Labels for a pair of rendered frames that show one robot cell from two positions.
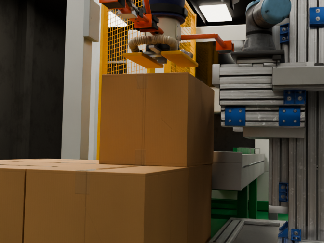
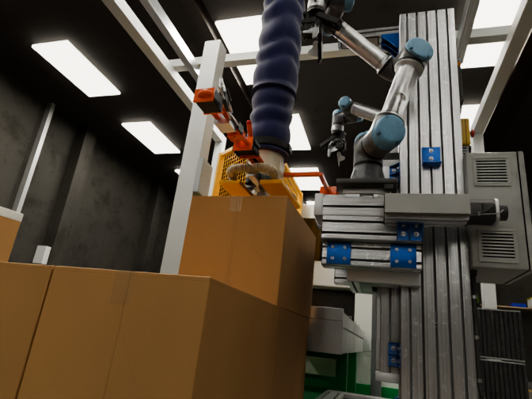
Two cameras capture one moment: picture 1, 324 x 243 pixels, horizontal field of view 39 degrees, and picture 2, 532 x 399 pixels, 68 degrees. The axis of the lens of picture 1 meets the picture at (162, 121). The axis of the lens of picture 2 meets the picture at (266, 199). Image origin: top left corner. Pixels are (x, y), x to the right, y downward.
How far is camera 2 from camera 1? 0.58 m
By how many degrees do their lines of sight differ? 16
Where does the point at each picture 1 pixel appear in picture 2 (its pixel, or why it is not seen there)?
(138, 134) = (223, 263)
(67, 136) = not seen: hidden behind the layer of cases
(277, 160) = (386, 314)
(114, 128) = (196, 256)
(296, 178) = (410, 336)
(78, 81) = (181, 233)
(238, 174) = (338, 334)
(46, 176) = (77, 276)
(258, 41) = (367, 170)
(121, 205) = (170, 322)
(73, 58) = (180, 210)
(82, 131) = not seen: hidden behind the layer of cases
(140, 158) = not seen: hidden behind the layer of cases
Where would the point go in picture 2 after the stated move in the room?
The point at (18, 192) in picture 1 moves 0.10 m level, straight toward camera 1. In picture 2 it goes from (36, 298) to (24, 295)
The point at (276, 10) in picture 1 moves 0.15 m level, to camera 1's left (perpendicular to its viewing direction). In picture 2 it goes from (389, 134) to (347, 130)
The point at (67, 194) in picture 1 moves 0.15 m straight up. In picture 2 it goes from (100, 302) to (115, 235)
